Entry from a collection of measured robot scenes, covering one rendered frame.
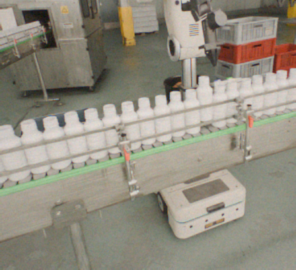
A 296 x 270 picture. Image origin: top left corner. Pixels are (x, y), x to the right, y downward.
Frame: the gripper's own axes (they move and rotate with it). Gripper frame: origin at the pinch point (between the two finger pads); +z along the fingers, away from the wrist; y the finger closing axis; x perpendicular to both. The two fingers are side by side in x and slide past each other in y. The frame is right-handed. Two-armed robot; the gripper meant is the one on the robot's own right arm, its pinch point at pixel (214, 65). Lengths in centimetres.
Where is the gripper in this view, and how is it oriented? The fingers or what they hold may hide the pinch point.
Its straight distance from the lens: 121.9
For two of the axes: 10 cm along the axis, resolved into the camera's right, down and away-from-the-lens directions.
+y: 9.3, -2.1, 3.1
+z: 1.8, 9.8, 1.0
